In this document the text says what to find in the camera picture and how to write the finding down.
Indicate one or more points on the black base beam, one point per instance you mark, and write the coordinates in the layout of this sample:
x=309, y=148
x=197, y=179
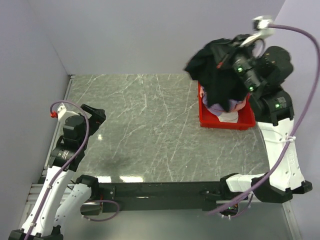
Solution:
x=151, y=196

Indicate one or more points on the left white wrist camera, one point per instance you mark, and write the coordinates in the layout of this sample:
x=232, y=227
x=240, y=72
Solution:
x=62, y=114

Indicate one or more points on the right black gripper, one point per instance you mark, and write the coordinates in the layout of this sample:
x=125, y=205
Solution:
x=238, y=40

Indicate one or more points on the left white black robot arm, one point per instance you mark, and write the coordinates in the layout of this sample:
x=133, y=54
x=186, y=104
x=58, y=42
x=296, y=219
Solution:
x=51, y=212

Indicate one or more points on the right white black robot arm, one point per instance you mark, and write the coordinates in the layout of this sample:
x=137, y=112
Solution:
x=274, y=114

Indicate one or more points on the red plastic bin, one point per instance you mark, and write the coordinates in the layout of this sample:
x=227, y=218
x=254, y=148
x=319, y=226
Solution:
x=246, y=118

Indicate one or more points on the black t shirt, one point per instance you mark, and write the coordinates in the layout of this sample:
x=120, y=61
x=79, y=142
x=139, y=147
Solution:
x=221, y=86

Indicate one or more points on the white t shirt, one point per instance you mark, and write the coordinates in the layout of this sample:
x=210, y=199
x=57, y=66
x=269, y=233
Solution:
x=228, y=117

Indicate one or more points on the aluminium frame rail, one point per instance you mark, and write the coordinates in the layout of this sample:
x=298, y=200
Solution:
x=38, y=192

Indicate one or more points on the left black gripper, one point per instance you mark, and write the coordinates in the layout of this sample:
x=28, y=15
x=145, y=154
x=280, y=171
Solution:
x=97, y=117

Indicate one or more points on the purple t shirt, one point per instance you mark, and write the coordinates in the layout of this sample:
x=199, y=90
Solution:
x=217, y=108

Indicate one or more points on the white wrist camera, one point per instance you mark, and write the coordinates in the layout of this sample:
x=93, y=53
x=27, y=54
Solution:
x=62, y=114
x=261, y=29

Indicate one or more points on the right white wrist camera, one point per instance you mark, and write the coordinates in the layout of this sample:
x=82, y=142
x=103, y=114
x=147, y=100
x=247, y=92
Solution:
x=261, y=29

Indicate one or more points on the pink t shirt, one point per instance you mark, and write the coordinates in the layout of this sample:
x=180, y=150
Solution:
x=239, y=106

